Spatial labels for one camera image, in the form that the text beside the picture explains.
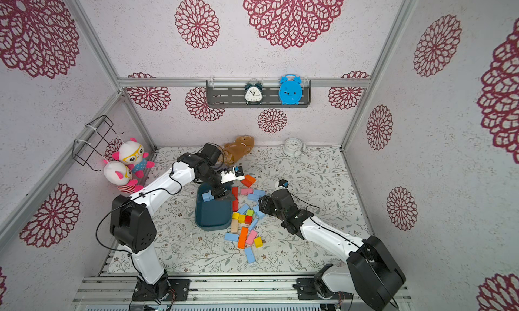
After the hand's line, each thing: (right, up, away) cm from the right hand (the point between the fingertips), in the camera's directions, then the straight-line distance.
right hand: (261, 199), depth 85 cm
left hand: (-13, +4, 0) cm, 14 cm away
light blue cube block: (-27, -1, +12) cm, 29 cm away
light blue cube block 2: (-19, +3, -9) cm, 21 cm away
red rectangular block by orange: (-7, +5, +19) cm, 21 cm away
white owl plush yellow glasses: (-60, +20, +8) cm, 64 cm away
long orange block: (-8, -16, +1) cm, 18 cm away
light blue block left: (-13, -16, +2) cm, 21 cm away
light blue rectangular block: (0, +1, +16) cm, 16 cm away
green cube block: (-5, -7, +7) cm, 12 cm away
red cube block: (-6, -10, +7) cm, 14 cm away
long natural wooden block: (-12, -12, +3) cm, 17 cm away
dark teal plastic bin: (-22, -8, +7) cm, 25 cm away
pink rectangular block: (-7, +1, +15) cm, 17 cm away
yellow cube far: (-1, -18, -1) cm, 18 cm away
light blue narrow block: (-4, -12, +3) cm, 13 cm away
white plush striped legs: (-59, +10, -1) cm, 59 cm away
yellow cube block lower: (-9, -9, +5) cm, 14 cm away
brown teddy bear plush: (-14, +22, +24) cm, 36 cm away
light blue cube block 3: (-1, -8, +7) cm, 10 cm away
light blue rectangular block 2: (-8, -6, +9) cm, 14 cm away
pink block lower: (-4, -16, +1) cm, 17 cm away
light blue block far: (-5, -22, -3) cm, 23 cm away
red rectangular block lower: (-12, -4, +10) cm, 16 cm away
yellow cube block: (-11, -8, +5) cm, 15 cm away
